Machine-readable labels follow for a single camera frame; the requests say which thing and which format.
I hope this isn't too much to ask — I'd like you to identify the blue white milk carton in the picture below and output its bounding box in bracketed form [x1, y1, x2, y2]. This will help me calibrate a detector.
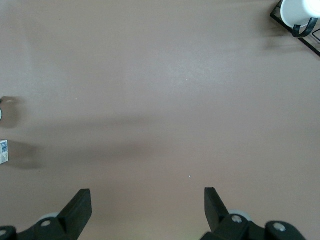
[0, 139, 10, 166]

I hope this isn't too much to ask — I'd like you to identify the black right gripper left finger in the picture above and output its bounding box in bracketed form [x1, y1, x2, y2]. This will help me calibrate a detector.
[17, 188, 93, 240]

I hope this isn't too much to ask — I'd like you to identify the white cup with black handle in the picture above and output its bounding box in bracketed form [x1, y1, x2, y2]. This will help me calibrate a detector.
[279, 0, 320, 39]

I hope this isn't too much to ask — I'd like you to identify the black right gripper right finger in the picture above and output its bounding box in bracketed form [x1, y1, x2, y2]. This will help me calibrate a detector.
[199, 187, 267, 240]

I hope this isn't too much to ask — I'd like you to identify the black wire rack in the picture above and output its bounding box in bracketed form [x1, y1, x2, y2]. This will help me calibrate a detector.
[269, 0, 320, 57]

